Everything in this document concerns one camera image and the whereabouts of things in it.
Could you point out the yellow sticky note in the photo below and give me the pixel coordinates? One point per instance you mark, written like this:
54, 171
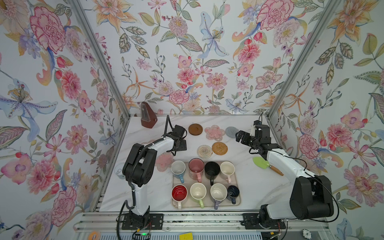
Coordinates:
186, 236

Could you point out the woven rattan round coaster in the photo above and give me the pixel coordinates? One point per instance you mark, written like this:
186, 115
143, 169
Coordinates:
220, 148

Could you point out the orange tape roll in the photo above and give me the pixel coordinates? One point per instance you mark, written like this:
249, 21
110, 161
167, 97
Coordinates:
95, 235

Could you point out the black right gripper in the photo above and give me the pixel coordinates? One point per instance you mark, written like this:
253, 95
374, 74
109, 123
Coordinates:
247, 136

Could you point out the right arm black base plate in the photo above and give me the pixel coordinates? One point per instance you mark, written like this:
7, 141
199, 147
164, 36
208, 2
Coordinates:
253, 221

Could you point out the red interior white mug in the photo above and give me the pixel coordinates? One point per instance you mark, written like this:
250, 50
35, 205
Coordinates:
179, 194

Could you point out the black mug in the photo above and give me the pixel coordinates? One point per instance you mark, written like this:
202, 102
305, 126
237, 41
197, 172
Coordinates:
212, 170

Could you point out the cream mug green handle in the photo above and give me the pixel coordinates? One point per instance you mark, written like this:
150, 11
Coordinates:
198, 192

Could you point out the white mug purple handle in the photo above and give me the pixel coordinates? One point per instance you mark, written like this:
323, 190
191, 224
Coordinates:
218, 193

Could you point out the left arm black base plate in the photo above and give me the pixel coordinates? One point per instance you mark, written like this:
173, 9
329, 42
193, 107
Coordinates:
148, 222

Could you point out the grey blue round coaster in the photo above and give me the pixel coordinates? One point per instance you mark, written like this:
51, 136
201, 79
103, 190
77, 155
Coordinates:
231, 132

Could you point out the white round table sticker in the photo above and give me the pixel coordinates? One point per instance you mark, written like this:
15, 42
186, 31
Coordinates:
118, 170

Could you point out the green silicone spatula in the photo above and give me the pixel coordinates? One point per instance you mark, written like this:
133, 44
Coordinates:
262, 163

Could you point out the white embroidered round coaster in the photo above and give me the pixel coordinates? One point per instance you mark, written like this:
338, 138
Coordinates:
204, 152

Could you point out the brown round wooden coaster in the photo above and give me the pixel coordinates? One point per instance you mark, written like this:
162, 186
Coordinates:
195, 129

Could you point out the aluminium front rail frame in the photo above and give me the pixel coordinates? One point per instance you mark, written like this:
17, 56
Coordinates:
205, 225

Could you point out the beige serving tray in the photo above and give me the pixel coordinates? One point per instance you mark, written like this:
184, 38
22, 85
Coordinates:
208, 201

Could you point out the cream mug pink handle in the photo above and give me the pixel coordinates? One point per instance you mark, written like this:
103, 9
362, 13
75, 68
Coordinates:
227, 170

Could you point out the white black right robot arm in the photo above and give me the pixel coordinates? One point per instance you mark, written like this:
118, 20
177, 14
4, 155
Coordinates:
311, 197

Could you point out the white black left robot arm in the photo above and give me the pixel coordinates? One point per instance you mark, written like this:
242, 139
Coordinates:
140, 164

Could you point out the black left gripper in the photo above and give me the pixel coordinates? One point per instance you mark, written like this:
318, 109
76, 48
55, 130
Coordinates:
183, 145

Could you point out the brown wooden metronome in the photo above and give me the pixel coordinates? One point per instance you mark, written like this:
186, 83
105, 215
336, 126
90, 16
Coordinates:
148, 116

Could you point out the pink flower coaster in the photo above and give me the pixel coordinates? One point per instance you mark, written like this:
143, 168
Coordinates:
214, 133
164, 161

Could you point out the white mug blue handle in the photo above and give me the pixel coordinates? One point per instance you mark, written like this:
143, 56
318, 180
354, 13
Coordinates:
178, 169

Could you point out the small dark navy mug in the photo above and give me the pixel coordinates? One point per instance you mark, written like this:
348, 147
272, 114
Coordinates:
232, 193

